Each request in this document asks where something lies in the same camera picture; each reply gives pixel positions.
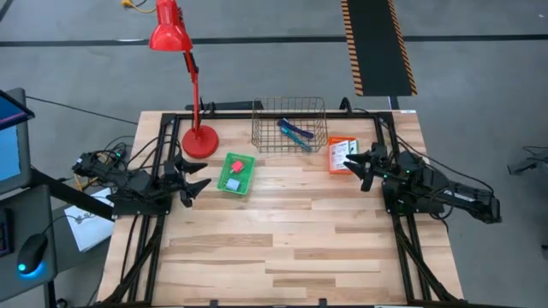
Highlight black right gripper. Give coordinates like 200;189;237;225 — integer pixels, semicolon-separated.
342;143;399;193

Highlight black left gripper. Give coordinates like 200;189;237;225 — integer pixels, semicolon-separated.
161;154;212;209

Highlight wide white printed box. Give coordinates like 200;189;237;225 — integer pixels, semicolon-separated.
329;139;352;171

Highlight green plastic basket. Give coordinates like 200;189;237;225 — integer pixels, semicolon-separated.
216;152;256;197

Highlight teal strap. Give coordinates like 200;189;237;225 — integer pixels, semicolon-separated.
280;126;313;154

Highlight blue strap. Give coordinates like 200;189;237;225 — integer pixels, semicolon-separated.
277;118;315;140

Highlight orange and white box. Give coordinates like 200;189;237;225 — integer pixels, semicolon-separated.
327;135;360;175

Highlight red desk lamp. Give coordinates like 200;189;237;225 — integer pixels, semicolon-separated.
148;0;220;160

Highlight black power strip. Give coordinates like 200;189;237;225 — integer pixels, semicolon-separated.
102;145;128;172

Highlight white cardboard box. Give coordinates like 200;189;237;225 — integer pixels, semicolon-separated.
63;187;116;252

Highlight black orange-striped floor mat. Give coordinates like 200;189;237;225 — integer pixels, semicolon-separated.
340;0;419;98

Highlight black support beam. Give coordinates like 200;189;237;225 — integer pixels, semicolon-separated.
29;168;116;222

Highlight black stand legs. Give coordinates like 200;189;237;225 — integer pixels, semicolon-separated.
507;145;548;176

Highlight grey side desk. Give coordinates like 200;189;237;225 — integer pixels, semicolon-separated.
0;183;59;303

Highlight black computer mouse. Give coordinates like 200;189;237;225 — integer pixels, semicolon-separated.
15;233;49;275

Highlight computer monitor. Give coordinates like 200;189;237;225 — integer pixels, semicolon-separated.
0;88;35;196

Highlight black keyboard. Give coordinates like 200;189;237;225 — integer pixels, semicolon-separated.
0;208;13;258

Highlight gold wire basket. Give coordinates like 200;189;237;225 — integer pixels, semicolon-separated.
251;96;330;154

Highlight yellow cable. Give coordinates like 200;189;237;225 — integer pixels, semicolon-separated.
73;153;108;192

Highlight yellow plug with cable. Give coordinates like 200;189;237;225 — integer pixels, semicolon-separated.
121;0;158;14

